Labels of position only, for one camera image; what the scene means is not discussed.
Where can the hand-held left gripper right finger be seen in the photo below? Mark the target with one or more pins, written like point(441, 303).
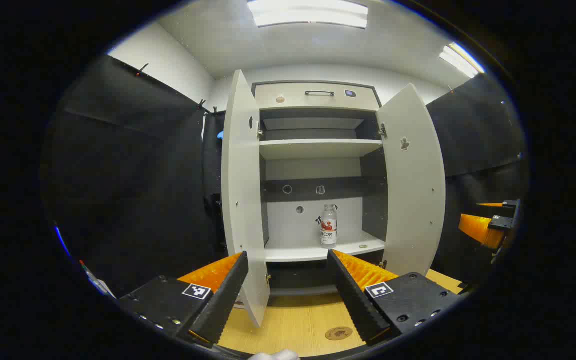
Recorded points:
point(355, 300)

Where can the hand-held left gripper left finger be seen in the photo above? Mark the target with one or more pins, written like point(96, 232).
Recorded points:
point(223, 305)

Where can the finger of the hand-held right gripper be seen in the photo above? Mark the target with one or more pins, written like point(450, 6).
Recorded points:
point(509, 204)
point(478, 230)

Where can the round brown coaster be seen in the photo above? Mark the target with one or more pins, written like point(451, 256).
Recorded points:
point(339, 333)

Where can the clear bottle with red label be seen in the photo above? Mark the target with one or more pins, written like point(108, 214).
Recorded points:
point(329, 235)

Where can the grey cabinet door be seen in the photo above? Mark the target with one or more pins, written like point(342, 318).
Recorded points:
point(413, 200)
point(243, 200)

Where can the grey cabinet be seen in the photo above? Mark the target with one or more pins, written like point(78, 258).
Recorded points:
point(318, 149)

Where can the black backdrop cloth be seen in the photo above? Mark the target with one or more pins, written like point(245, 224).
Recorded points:
point(133, 175)

